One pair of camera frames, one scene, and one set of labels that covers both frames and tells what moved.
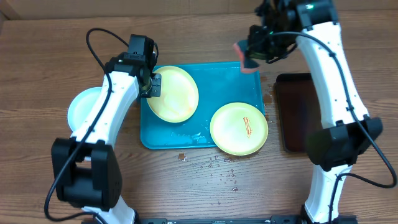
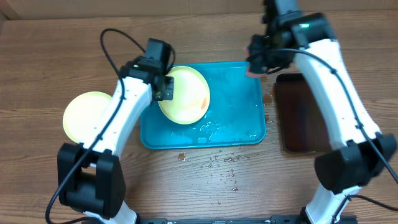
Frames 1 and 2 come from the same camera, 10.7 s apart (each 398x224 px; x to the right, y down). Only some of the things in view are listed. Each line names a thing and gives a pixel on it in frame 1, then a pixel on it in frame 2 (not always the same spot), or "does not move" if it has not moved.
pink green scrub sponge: [247, 65] → [248, 73]
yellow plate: [180, 95] → [82, 112]
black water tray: [299, 109] does not move
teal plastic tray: [218, 84] does not move
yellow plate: [239, 129] → [191, 96]
